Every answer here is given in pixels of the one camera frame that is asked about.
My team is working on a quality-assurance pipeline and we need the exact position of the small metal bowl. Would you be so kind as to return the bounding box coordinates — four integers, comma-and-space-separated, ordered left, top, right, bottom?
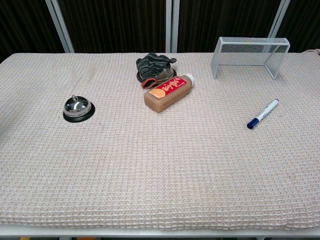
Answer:
62, 94, 96, 123

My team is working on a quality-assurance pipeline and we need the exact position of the brown juice bottle red label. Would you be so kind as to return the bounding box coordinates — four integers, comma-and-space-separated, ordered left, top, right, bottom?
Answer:
143, 73, 196, 113

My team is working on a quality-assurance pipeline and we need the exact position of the beige waffle weave tablecloth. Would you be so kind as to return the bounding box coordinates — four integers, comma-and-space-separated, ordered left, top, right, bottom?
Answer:
0, 51, 320, 231

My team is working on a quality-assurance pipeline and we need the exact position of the dark round dish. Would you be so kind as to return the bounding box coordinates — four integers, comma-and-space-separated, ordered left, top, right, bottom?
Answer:
136, 67, 177, 83

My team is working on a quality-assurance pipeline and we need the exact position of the grey striped knit glove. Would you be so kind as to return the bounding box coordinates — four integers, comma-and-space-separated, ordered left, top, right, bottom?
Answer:
135, 52, 178, 89

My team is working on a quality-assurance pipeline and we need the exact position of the white marker blue cap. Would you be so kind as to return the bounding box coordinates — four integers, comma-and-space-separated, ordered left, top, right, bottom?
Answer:
246, 98, 280, 130

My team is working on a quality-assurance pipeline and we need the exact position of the white metal frame post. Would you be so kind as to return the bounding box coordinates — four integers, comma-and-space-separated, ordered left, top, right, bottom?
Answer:
165, 0, 181, 54
45, 0, 76, 54
266, 0, 292, 53

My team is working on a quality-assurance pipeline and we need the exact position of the white wire mesh shelf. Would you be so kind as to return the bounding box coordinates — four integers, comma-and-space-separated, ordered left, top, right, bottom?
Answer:
210, 36, 291, 81

